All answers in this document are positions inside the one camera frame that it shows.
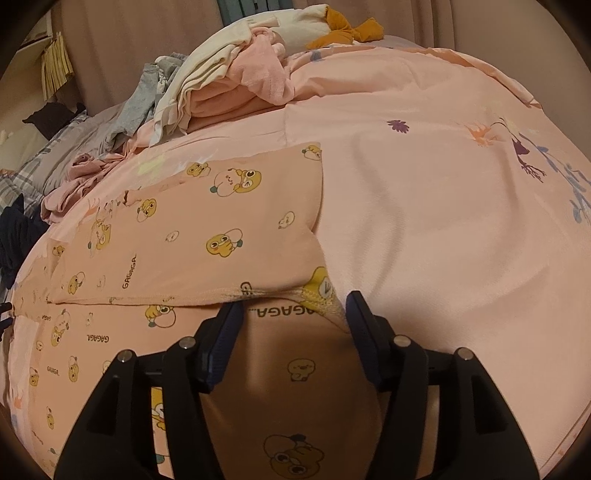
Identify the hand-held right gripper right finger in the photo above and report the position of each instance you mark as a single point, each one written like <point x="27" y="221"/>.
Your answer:
<point x="363" y="333"/>

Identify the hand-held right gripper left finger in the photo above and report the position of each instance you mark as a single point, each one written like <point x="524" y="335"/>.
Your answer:
<point x="225" y="342"/>

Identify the pink duck-print garment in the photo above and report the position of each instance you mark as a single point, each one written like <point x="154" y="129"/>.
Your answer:
<point x="184" y="258"/>

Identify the pile of pink cream clothes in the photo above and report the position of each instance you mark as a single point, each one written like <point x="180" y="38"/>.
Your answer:
<point x="207" y="69"/>

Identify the pink animal-print blanket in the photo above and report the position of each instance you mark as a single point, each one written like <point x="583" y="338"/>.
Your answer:
<point x="438" y="207"/>

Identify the crumpled pink garment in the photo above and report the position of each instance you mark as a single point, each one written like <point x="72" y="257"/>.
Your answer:
<point x="74" y="184"/>

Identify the navy garment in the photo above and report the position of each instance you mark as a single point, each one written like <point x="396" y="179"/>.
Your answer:
<point x="14" y="240"/>

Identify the grey plaid pillow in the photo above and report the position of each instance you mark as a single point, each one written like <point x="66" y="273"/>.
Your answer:
<point x="41" y="157"/>

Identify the grey garment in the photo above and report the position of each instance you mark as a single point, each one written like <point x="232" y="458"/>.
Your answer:
<point x="143" y="92"/>

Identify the pink fleece garment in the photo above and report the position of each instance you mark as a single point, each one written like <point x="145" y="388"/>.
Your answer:
<point x="249" y="78"/>

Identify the black cloth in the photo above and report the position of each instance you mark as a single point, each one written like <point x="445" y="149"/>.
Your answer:
<point x="55" y="117"/>

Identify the orange cloth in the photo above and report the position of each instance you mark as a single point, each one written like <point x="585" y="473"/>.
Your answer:
<point x="341" y="27"/>

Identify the yellow striped fabric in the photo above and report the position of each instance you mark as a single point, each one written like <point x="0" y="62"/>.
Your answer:
<point x="55" y="64"/>

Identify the teal slatted headboard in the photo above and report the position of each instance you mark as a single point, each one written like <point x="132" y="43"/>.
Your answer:
<point x="240" y="9"/>

